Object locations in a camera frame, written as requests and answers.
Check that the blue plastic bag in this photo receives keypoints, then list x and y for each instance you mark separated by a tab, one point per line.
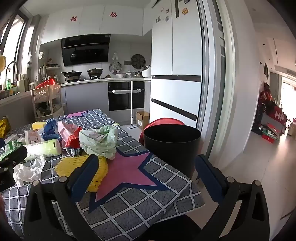
50	128

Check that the metal kitchen faucet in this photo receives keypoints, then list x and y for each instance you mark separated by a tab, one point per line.
12	69

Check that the yellow sponge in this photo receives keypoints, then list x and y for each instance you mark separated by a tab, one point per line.
38	125

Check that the black trash bin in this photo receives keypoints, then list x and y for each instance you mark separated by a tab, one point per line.
171	148

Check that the grey checkered tablecloth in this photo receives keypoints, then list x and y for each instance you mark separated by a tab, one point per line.
138	197

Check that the black built-in oven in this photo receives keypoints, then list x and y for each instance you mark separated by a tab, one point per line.
124	97

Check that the dark cooking pot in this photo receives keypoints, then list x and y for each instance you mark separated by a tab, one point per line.
95	72

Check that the black wok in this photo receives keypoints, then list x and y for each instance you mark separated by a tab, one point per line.
71	74

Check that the round hanging strainer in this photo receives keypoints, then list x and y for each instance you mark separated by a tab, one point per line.
115	67

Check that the black printed snack wrapper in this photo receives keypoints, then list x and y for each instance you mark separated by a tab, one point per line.
74	151

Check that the red plastic stool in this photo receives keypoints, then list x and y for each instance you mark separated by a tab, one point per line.
161	121

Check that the red plastic basket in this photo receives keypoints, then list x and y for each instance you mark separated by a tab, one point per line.
46	83

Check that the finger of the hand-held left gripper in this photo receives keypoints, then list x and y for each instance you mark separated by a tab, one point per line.
16	154

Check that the grey kitchen counter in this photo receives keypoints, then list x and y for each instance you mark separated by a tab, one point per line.
85	95

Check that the gold foil bag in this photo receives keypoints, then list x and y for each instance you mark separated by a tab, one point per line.
4	127

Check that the pale green plastic bag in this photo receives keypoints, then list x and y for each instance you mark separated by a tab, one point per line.
99	141

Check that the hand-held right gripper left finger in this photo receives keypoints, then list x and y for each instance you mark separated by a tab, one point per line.
85	176

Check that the red snack bag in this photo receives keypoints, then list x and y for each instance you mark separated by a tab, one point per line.
72	139

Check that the yellow foam fruit net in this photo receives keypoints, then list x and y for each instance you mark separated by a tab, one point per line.
67	165

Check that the white wall cabinets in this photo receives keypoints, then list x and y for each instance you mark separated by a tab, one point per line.
92	23

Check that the white refrigerator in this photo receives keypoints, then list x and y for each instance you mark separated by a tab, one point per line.
175	58

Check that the light green bottle white cap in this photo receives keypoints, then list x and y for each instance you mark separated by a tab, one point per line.
44	149

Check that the pink plastic bag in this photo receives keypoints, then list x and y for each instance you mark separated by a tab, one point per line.
63	128

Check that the black range hood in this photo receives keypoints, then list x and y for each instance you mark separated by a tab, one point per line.
85	51

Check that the wooden rack with red basket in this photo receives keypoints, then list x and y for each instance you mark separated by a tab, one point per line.
46	95

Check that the red paper sticker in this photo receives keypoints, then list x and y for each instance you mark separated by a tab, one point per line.
74	18
112	14

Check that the pile of red boxes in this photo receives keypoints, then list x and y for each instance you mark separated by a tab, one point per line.
275	111

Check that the white paper tissue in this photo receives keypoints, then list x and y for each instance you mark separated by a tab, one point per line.
27	173

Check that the small white pot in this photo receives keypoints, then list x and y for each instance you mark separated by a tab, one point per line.
129	74

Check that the white sliding door frame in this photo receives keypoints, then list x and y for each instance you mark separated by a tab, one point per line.
217	69

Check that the brown cardboard box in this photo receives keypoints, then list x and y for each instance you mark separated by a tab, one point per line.
142	120

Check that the white cardboard carton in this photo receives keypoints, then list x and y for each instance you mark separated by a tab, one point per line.
33	136

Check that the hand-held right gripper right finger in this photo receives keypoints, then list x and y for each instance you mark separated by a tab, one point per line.
208	176

